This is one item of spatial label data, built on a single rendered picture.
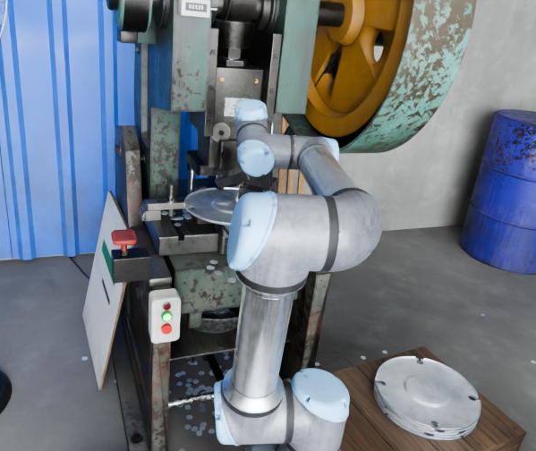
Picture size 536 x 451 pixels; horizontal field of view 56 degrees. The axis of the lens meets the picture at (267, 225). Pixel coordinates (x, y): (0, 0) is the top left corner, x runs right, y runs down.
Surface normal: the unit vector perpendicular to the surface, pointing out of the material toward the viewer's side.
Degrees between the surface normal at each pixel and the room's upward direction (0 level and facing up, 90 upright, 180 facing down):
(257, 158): 107
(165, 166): 90
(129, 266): 90
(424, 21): 89
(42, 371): 0
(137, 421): 0
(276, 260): 101
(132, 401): 0
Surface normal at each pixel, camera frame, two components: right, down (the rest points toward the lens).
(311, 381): 0.23, -0.90
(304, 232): 0.16, -0.04
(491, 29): 0.36, 0.41
